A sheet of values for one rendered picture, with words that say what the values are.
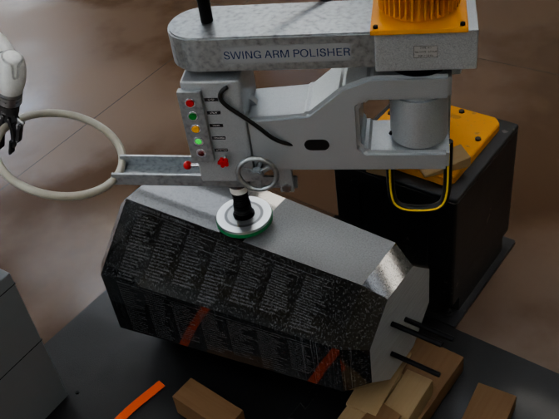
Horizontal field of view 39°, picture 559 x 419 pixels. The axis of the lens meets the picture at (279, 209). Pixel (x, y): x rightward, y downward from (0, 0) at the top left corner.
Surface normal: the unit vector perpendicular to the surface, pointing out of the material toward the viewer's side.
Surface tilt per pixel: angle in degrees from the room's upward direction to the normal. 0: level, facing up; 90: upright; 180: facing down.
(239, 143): 90
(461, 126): 0
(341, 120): 90
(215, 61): 90
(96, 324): 0
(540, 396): 0
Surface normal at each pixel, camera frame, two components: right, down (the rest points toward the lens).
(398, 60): -0.14, 0.66
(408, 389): -0.11, -0.76
